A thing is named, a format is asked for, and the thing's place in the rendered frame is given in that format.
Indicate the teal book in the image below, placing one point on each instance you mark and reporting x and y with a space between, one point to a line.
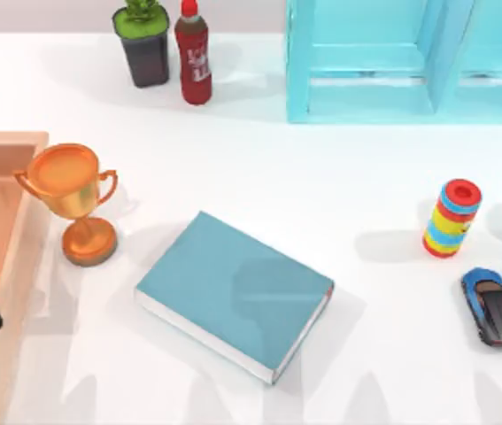
228 288

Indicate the red bottle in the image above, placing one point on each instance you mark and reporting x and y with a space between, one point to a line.
195 62

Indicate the gold trophy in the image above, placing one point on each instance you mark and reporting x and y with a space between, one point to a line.
71 186

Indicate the light blue rack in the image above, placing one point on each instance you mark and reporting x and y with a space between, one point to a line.
365 62

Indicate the green plant in black pot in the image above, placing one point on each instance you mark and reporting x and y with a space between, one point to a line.
144 48

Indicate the stack of coloured rings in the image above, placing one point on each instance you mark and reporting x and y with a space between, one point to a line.
450 219

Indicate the salmon shallow box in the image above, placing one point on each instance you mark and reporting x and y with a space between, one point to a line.
9 248

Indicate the blue toy car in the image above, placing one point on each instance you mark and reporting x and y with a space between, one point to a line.
491 305

